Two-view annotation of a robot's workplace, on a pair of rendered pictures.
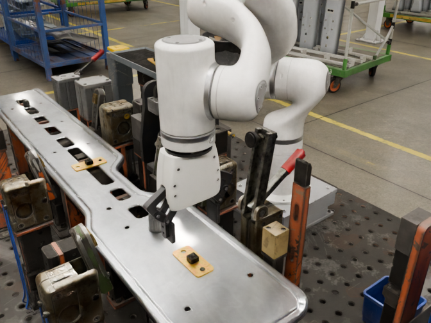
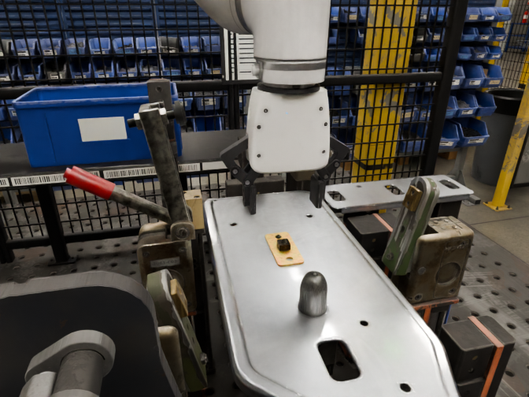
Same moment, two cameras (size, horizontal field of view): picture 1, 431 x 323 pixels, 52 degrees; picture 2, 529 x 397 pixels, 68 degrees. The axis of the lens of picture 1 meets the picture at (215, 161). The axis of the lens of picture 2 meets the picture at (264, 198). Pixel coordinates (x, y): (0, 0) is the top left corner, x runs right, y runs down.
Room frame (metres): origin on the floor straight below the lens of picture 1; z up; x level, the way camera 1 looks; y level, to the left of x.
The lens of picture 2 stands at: (1.08, 0.21, 1.31)
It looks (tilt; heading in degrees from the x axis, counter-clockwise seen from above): 26 degrees down; 204
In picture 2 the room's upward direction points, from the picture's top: straight up
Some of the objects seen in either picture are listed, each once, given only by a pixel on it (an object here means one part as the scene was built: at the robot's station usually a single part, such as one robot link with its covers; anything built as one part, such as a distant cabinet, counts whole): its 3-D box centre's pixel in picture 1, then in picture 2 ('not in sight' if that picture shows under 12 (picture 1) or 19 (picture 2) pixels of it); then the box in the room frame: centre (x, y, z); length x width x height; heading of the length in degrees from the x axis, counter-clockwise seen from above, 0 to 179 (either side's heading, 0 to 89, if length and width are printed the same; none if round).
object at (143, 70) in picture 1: (154, 63); not in sight; (1.39, 0.19, 1.16); 0.37 x 0.14 x 0.02; 37
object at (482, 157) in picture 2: not in sight; (507, 138); (-2.60, 0.78, 0.36); 0.50 x 0.50 x 0.73
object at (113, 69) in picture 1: (124, 110); not in sight; (1.59, 0.35, 0.92); 0.08 x 0.08 x 0.44; 37
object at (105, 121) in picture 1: (120, 163); not in sight; (1.22, 0.29, 0.89); 0.13 x 0.11 x 0.38; 127
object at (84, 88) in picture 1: (101, 139); not in sight; (1.36, 0.39, 0.90); 0.13 x 0.10 x 0.41; 127
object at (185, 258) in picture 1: (192, 258); (283, 245); (0.63, 0.04, 1.01); 0.08 x 0.04 x 0.01; 37
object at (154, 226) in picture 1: (156, 221); (313, 294); (0.73, 0.12, 1.02); 0.03 x 0.03 x 0.07
